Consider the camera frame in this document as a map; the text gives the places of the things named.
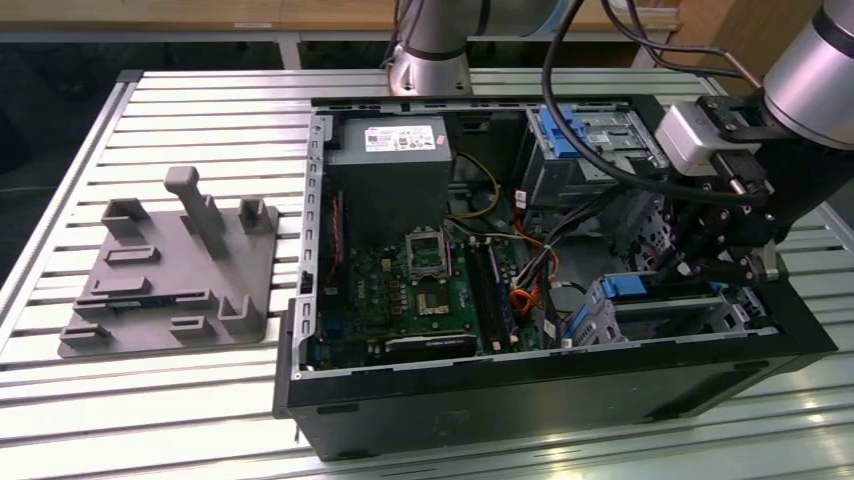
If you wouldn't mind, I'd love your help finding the hard disk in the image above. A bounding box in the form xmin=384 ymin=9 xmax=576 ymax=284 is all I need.
xmin=569 ymin=273 xmax=728 ymax=341

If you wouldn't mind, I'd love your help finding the metal disk bay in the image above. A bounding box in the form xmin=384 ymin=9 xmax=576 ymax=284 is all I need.
xmin=565 ymin=273 xmax=779 ymax=346

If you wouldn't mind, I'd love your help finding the black RAM slot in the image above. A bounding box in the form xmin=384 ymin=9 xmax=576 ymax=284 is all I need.
xmin=485 ymin=234 xmax=528 ymax=351
xmin=465 ymin=237 xmax=507 ymax=354

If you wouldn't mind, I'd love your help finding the metal optical drive cage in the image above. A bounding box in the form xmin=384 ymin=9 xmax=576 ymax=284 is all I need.
xmin=523 ymin=102 xmax=672 ymax=211

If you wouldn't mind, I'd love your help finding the blue drive cage latch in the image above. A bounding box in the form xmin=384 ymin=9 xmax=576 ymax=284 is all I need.
xmin=537 ymin=107 xmax=597 ymax=159

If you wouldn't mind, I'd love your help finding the CPU socket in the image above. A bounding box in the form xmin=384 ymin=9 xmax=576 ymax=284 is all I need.
xmin=404 ymin=225 xmax=455 ymax=280

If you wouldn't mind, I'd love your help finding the black PC case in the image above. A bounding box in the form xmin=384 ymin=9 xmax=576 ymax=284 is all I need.
xmin=271 ymin=67 xmax=840 ymax=462

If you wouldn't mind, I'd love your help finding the square gold chipset chip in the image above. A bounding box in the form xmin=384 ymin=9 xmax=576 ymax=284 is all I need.
xmin=416 ymin=292 xmax=449 ymax=317

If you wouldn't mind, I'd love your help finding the white power supply label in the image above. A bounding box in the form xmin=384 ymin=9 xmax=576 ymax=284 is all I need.
xmin=363 ymin=124 xmax=447 ymax=153

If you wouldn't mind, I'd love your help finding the grey power supply unit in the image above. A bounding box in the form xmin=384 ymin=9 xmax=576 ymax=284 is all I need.
xmin=324 ymin=116 xmax=453 ymax=236

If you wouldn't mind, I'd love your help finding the green motherboard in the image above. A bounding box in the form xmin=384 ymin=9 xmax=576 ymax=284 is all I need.
xmin=317 ymin=224 xmax=561 ymax=359

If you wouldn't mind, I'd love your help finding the black graphics card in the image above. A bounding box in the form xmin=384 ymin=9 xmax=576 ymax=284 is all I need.
xmin=383 ymin=332 xmax=479 ymax=361

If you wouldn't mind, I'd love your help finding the grey parts rack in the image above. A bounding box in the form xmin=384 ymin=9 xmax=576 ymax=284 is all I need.
xmin=57 ymin=166 xmax=281 ymax=360

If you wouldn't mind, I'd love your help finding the wooden desk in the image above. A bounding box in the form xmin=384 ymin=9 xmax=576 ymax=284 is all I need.
xmin=0 ymin=0 xmax=682 ymax=32

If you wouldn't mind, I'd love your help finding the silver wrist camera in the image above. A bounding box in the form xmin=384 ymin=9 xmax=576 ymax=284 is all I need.
xmin=653 ymin=102 xmax=762 ymax=177

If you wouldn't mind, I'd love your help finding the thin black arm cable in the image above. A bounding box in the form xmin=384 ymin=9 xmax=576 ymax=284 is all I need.
xmin=599 ymin=0 xmax=766 ymax=86

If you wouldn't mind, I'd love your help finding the black cable bundle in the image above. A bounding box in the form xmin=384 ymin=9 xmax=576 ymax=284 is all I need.
xmin=525 ymin=187 xmax=641 ymax=251

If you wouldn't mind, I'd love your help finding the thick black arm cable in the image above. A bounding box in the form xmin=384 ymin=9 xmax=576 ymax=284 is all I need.
xmin=539 ymin=0 xmax=762 ymax=205

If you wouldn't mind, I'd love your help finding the orange wire bundle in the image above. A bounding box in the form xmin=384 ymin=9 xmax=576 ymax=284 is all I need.
xmin=509 ymin=234 xmax=563 ymax=321

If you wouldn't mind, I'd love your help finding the yellow wire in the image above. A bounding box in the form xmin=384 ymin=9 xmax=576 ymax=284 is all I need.
xmin=447 ymin=152 xmax=501 ymax=221

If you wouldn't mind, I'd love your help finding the thin red wire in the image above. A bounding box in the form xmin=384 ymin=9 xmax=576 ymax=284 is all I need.
xmin=329 ymin=192 xmax=345 ymax=291

